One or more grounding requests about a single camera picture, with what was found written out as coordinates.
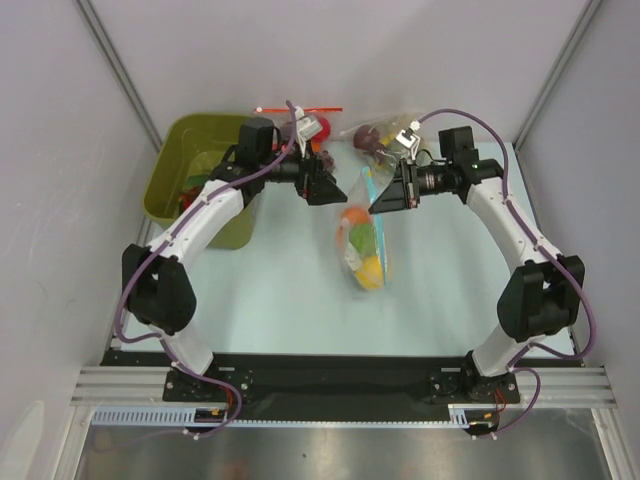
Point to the red fake strawberries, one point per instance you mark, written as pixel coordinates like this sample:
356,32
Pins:
191,190

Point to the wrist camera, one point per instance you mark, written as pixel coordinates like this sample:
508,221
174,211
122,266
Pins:
306,127
408,138

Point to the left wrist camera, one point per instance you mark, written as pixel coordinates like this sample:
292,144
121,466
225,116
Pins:
306,127

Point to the red zip bag of food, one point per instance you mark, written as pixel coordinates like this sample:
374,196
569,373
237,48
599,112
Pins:
282,120

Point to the aluminium frame rail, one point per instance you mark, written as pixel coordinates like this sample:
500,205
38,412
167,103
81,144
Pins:
554,387

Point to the olive green plastic bin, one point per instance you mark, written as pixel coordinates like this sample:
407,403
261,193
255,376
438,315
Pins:
194,146

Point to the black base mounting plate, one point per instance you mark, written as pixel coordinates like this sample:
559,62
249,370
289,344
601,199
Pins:
349,409

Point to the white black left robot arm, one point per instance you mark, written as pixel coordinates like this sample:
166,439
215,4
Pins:
156,288

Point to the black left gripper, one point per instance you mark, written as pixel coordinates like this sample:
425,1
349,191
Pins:
310,173

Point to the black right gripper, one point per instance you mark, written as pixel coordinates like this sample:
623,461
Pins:
409,185

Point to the green fake fruit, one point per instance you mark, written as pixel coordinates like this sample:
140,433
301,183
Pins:
363,239

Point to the clear zip top bag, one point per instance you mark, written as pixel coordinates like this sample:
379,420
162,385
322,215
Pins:
363,193

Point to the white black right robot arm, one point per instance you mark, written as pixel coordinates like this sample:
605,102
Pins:
540,298

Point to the white cable duct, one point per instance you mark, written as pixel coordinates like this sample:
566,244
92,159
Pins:
443,416

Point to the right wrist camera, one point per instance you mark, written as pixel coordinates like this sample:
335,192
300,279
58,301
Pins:
408,138

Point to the orange fake fruit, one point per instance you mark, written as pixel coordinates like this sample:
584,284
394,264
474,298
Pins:
354,216

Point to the yellow fake lemon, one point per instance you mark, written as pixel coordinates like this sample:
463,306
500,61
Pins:
370,275

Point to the clear bag with melon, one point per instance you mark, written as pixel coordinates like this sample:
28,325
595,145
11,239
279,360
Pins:
374,140

